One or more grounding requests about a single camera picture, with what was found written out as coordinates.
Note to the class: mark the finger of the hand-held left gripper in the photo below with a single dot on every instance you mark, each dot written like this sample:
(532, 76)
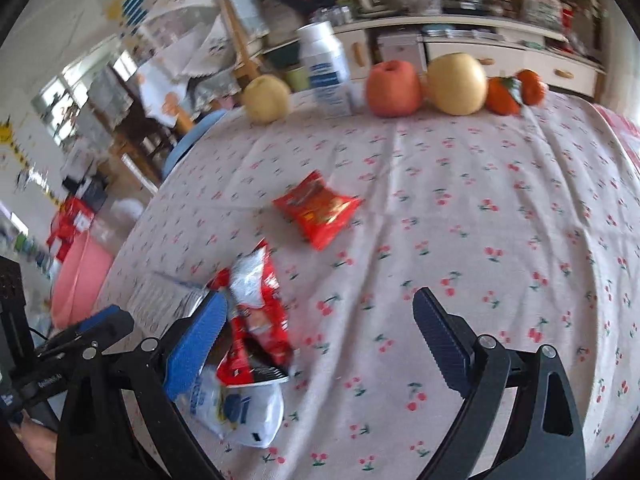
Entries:
(107, 321)
(42, 382)

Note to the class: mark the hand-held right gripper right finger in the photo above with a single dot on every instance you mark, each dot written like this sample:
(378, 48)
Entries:
(442, 345)

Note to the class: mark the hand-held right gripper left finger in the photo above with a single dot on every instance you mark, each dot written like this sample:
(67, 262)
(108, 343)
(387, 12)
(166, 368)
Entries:
(197, 345)

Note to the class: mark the pink basin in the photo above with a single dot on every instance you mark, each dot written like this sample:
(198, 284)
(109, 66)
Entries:
(80, 280)

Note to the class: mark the red and white torn wrapper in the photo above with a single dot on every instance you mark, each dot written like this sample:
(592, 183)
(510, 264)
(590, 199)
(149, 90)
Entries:
(260, 310)

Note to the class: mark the person's left forearm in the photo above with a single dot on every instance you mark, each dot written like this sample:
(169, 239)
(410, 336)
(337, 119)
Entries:
(35, 452)

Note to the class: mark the clear printed plastic wrapper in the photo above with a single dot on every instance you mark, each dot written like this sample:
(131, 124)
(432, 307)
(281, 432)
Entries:
(160, 297)

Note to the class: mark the red boxes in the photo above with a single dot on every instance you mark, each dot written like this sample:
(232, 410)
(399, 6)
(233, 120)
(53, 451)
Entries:
(70, 222)

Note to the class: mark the white plastic bag blue print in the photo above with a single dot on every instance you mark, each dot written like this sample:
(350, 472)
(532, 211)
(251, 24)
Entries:
(260, 420)

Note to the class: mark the cherry print tablecloth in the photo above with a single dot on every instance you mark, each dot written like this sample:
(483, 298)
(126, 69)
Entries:
(500, 210)

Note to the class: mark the red snack packet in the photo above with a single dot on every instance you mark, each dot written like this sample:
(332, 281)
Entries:
(320, 210)

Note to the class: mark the dark wooden table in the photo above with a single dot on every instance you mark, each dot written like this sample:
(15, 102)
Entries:
(125, 130)

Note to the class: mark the blue plastic chair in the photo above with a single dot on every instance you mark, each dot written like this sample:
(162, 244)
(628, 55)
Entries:
(192, 137)

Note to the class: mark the white cloth with orange print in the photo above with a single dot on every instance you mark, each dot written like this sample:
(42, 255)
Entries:
(170, 102)

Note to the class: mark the tangerine with green leaf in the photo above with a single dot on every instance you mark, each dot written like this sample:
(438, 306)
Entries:
(501, 98)

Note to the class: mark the small yellow pear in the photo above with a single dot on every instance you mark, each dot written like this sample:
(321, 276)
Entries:
(267, 100)

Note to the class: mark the red apple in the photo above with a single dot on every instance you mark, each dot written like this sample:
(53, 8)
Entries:
(395, 90)

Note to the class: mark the large yellow pear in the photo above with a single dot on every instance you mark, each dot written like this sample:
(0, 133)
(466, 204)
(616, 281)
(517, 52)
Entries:
(457, 85)

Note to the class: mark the orange tangerine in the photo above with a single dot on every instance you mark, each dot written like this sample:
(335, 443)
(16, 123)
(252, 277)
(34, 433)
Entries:
(533, 86)

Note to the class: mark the pink cloth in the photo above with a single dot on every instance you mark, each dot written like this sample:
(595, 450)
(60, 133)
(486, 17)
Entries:
(622, 127)

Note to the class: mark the green cup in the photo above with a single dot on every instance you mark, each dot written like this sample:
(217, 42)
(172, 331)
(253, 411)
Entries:
(297, 79)

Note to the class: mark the white cabinet with drawers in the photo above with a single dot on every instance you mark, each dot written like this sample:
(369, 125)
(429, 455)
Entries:
(525, 62)

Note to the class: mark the silver box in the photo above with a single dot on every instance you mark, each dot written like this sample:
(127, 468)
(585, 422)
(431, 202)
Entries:
(400, 52)

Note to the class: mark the white plastic bottle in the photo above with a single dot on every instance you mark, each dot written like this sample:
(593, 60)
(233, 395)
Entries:
(325, 70)

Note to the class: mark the wooden chair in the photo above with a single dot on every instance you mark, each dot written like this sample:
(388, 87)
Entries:
(242, 45)

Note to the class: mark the white lace food cover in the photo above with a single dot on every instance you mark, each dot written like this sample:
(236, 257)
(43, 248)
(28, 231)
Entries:
(187, 2)

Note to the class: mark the glass jars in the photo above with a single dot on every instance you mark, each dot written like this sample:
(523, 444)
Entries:
(330, 14)

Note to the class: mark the giraffe wall sticker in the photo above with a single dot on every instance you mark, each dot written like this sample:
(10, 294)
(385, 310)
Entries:
(6, 132)

